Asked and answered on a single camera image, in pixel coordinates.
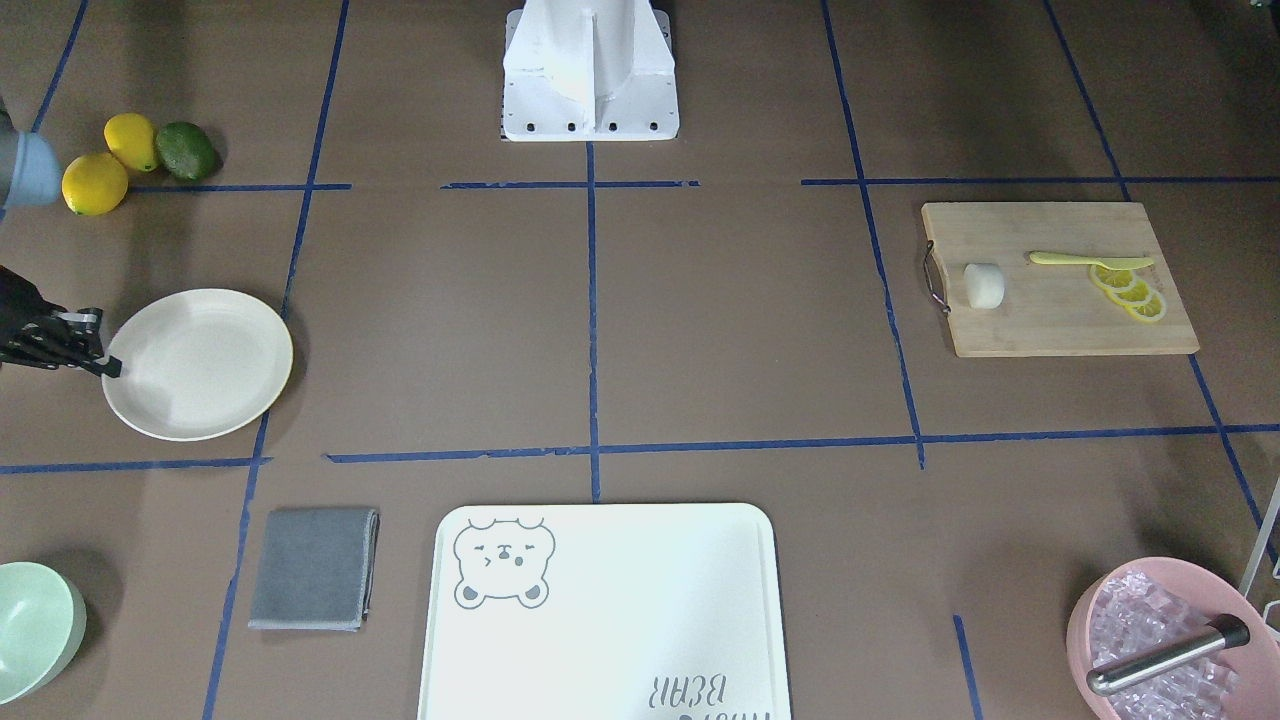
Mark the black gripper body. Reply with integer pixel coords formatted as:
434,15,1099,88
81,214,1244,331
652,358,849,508
1,266,104,369

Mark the cream round plate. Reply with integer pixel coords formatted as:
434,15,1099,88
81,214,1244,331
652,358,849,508
101,288,294,442

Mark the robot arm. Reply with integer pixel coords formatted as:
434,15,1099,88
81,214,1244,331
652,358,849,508
1,108,123,378

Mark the white bear tray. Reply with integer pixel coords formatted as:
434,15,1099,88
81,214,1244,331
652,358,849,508
417,503,792,719

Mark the green avocado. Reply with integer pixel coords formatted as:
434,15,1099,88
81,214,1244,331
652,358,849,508
155,122,220,182

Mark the mint green bowl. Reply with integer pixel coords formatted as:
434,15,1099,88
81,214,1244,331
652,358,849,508
1,561,87,705

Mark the grey folded cloth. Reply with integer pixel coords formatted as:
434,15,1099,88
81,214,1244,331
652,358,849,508
248,506,381,632

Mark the yellow plastic knife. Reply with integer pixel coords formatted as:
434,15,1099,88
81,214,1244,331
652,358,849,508
1027,251,1155,272

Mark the lemon slice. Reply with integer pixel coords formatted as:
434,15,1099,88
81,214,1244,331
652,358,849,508
1124,291,1169,323
1088,265,1140,293
1103,279,1155,307

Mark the pink bowl with ice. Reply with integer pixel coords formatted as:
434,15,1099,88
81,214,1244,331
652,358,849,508
1065,557,1279,719

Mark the white mounting post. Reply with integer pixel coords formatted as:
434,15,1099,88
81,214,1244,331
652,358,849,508
500,1,680,143

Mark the white wire cup rack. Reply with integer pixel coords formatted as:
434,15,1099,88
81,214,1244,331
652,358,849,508
1236,480,1279,643

